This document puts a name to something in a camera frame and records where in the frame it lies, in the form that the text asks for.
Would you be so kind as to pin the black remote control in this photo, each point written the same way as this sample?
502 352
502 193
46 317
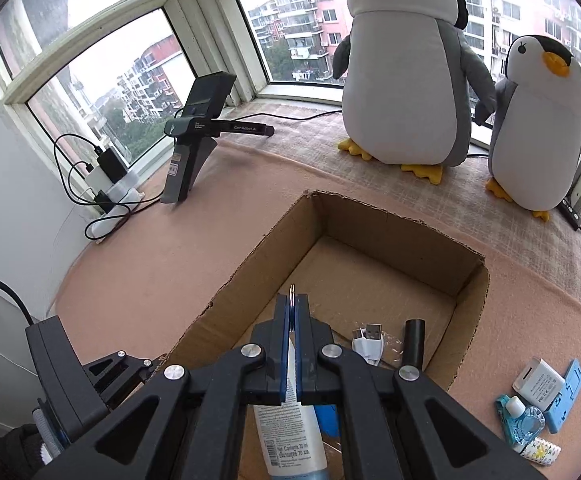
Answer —
570 215

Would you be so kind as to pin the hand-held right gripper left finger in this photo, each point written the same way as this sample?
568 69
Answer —
285 360

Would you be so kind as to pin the black stand device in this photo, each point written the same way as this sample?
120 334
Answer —
205 95

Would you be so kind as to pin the small patterned roll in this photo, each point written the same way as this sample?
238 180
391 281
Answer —
542 452

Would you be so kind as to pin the power strip with chargers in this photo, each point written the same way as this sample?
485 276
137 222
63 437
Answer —
63 175

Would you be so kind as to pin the pink blanket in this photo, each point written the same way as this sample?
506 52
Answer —
170 260

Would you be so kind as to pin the brown cardboard box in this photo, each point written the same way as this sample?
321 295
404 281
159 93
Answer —
380 270

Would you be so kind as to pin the white lotion tube blue cap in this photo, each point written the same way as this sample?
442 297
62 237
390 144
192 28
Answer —
290 440

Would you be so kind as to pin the black charger adapter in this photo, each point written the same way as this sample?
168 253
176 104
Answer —
111 165

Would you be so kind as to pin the blue phone stand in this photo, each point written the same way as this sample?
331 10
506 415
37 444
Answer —
567 400

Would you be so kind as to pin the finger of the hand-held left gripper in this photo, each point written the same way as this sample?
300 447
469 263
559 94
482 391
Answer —
118 370

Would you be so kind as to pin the white plug adapter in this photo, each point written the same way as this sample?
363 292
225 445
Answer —
540 382

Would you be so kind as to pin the black cylinder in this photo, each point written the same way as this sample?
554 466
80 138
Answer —
414 340

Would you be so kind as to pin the blue round tape measure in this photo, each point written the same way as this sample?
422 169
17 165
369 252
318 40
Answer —
328 420

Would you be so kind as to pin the small penguin plush toy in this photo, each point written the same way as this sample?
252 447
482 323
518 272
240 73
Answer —
535 135

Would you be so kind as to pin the large penguin plush toy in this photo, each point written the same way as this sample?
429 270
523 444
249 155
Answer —
400 85

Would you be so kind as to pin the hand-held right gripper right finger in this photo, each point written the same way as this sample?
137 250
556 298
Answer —
299 360

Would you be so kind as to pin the checkered blanket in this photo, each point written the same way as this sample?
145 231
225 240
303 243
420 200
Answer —
310 145

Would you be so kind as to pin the clear blue correction tape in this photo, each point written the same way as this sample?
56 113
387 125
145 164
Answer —
527 427

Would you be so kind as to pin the small white-capped bottle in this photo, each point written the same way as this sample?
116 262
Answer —
514 406

